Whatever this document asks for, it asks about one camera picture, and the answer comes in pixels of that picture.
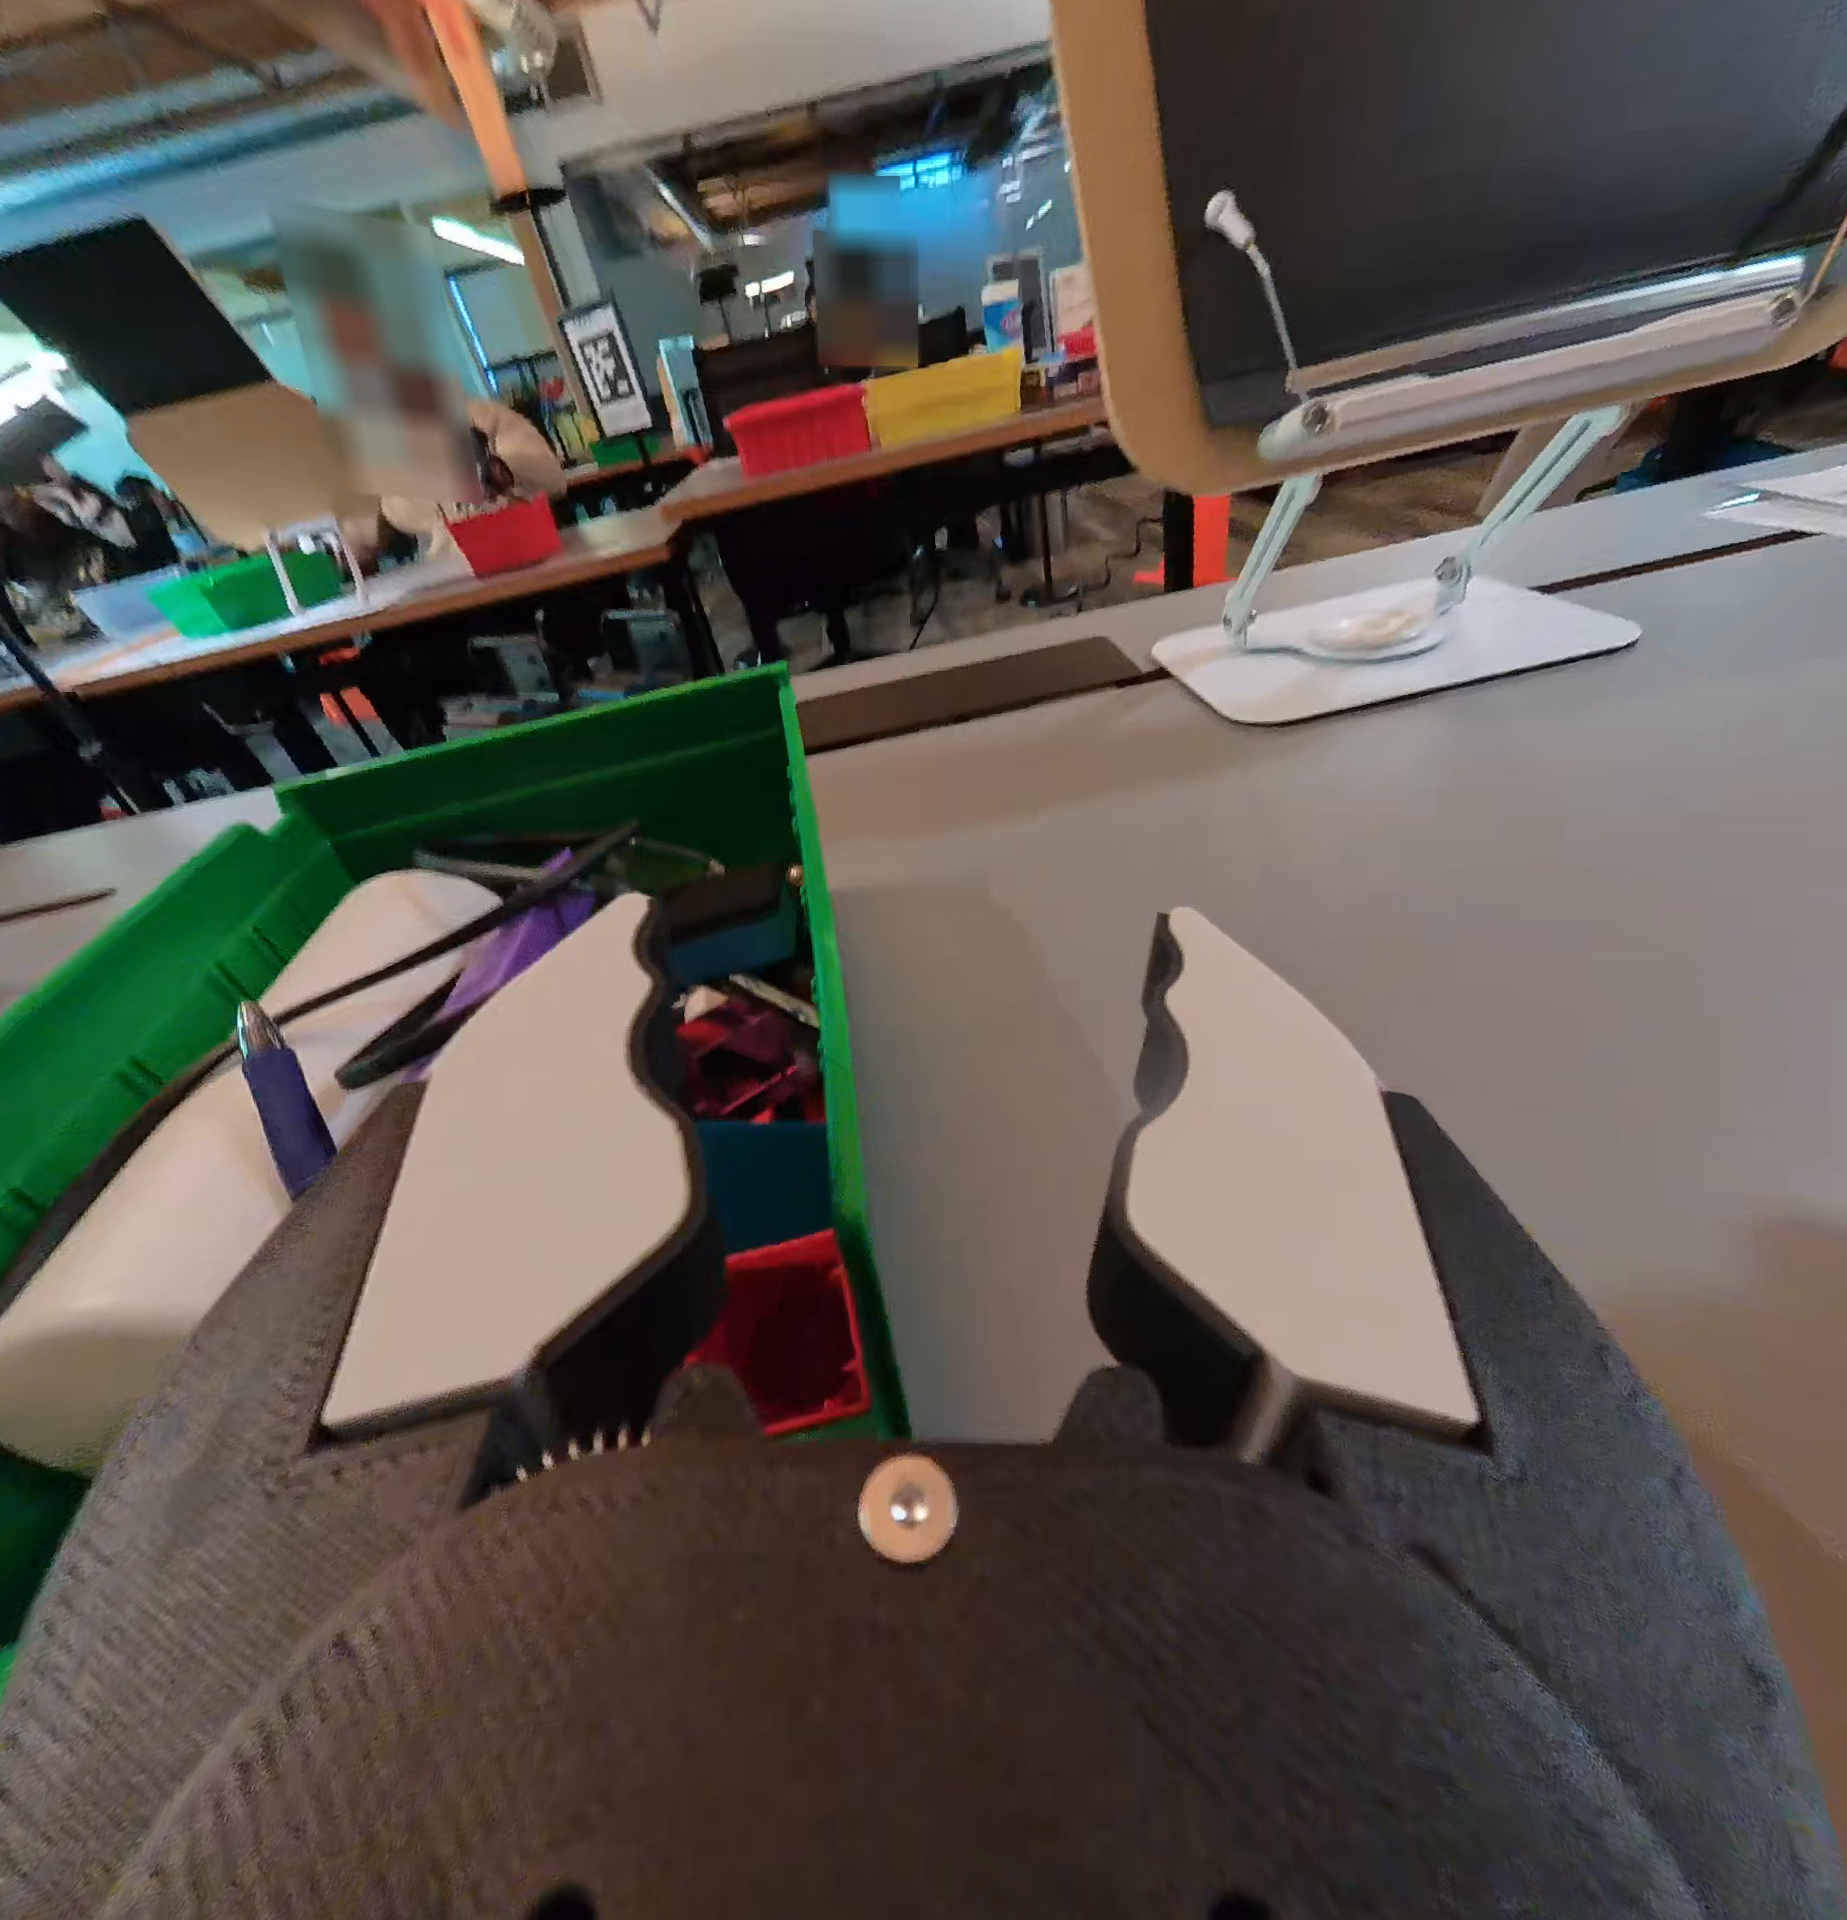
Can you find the orange wooden pillar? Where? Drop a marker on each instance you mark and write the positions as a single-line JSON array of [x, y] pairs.
[[487, 134]]

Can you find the small marker sign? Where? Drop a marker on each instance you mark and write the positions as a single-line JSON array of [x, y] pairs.
[[604, 369]]

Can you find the green plastic bin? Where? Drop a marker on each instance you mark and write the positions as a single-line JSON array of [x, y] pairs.
[[562, 764]]

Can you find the grey desk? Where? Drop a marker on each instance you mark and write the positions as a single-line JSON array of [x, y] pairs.
[[1312, 840]]

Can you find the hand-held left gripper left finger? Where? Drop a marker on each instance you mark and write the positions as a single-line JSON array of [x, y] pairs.
[[534, 1168]]

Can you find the black cardboard board stand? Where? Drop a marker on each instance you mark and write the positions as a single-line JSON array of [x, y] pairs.
[[129, 315]]

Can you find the large red bin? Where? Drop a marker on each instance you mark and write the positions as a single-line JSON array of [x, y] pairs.
[[796, 433]]

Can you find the translucent pink cube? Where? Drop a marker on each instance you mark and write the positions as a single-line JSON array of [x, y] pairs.
[[741, 1056]]

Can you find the paper sheets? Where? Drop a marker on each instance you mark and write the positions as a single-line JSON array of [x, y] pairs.
[[1817, 502]]

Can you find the white box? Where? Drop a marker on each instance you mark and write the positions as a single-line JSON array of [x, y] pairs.
[[143, 1277]]

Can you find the wooden top table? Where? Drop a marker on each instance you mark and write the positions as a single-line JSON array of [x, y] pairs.
[[922, 456], [562, 558]]

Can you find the distant green bin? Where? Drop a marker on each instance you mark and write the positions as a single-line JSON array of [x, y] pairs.
[[226, 592]]

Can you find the small red bin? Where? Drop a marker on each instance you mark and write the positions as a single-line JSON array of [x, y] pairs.
[[501, 541]]

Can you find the red hollow block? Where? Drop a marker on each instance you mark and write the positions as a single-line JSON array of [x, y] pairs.
[[788, 1334]]

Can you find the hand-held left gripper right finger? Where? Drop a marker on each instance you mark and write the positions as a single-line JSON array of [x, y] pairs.
[[1285, 1215]]

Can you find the blue pen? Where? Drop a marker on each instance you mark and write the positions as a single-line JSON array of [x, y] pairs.
[[284, 1110]]

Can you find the blue flat piece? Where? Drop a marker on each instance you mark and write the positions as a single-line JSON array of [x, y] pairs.
[[727, 949]]

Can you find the yellow plastic bin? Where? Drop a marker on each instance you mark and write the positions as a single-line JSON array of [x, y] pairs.
[[946, 398]]

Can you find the long purple block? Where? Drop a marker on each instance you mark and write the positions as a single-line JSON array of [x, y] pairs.
[[518, 946]]

